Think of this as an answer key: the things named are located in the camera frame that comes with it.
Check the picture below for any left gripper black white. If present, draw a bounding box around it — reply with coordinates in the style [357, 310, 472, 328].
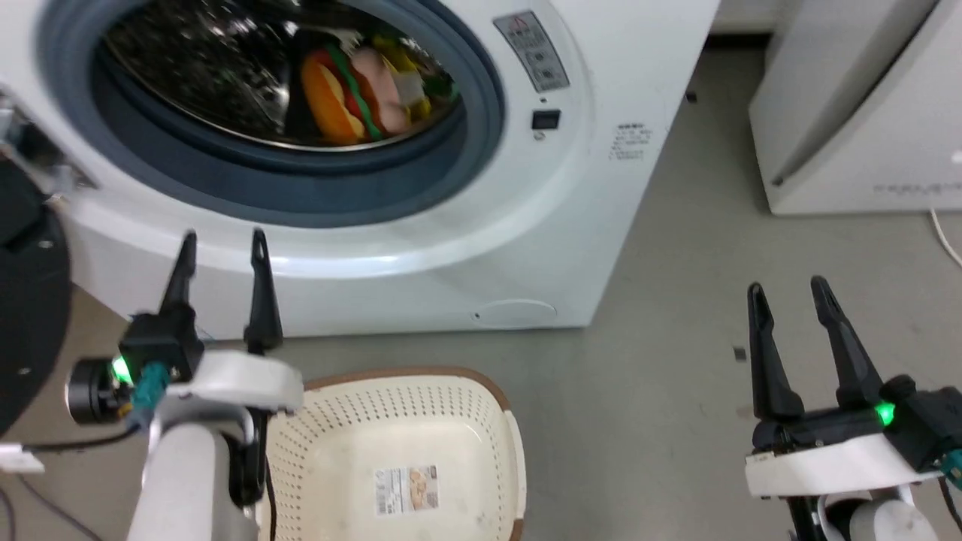
[116, 228, 306, 423]

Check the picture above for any black round washing machine door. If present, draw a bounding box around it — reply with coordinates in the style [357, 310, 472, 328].
[0, 158, 73, 438]

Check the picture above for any printed label sticker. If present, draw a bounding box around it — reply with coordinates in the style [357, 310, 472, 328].
[374, 464, 440, 517]

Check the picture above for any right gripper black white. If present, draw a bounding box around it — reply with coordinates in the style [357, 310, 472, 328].
[743, 275, 962, 500]

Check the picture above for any white floor cable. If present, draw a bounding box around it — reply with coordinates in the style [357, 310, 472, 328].
[929, 208, 962, 269]

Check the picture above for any grey floor cable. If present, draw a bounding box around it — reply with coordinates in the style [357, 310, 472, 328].
[0, 473, 106, 541]

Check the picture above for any round white filter cover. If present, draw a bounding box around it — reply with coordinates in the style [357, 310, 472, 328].
[473, 298, 559, 329]

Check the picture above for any white appliance cabinet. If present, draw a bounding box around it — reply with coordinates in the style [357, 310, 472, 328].
[749, 0, 962, 217]

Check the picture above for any sandwich plush toy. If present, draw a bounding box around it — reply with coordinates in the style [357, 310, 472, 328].
[300, 30, 461, 147]

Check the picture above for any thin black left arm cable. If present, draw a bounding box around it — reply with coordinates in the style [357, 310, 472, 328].
[21, 425, 145, 454]

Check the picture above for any grey warning sticker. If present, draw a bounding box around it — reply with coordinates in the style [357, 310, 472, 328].
[493, 10, 571, 94]

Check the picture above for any cream perforated laundry basket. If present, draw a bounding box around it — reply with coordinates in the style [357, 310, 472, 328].
[256, 367, 527, 541]

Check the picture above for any white front-load washing machine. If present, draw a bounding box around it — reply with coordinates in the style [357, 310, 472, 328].
[0, 0, 722, 340]

